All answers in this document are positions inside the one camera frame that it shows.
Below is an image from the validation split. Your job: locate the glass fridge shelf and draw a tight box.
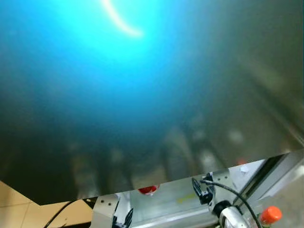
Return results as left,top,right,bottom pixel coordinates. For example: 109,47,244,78
119,159,269,228

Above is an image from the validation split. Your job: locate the red round fruit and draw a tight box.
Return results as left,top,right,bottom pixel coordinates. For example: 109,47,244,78
138,185,159,196

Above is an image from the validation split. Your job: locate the orange capped bottle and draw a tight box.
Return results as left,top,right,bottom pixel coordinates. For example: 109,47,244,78
259,205,283,225

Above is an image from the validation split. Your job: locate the grey freezer door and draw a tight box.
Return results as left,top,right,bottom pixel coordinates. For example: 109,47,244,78
0,0,304,206

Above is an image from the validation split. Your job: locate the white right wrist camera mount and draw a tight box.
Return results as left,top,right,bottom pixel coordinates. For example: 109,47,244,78
208,169,237,209

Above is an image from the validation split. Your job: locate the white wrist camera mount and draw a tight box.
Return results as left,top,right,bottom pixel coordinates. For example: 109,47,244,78
208,169,237,209
89,193,120,228

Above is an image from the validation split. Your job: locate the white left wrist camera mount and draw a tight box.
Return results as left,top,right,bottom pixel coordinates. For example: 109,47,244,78
89,193,120,228

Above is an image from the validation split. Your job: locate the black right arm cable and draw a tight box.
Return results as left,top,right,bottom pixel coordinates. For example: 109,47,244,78
200,179,263,228

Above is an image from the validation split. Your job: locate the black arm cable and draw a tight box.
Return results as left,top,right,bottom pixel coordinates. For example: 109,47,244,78
43,199,81,228
200,179,263,228

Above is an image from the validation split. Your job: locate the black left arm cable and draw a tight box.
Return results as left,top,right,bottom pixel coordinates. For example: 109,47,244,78
43,199,81,228

